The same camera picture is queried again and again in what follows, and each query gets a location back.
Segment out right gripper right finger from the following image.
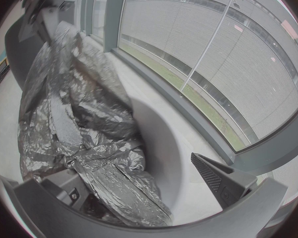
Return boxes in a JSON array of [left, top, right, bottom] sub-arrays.
[[190, 152, 258, 208]]

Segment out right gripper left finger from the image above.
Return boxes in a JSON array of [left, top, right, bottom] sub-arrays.
[[40, 169, 90, 209]]

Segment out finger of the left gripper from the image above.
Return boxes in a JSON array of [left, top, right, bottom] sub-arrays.
[[40, 9, 58, 43], [18, 8, 41, 43]]

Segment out black plastic bag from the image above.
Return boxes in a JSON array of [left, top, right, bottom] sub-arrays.
[[17, 22, 173, 227]]

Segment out dark grey round chair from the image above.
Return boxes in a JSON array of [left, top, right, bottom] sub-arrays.
[[4, 16, 55, 94]]

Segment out window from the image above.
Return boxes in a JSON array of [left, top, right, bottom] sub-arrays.
[[74, 0, 298, 174]]

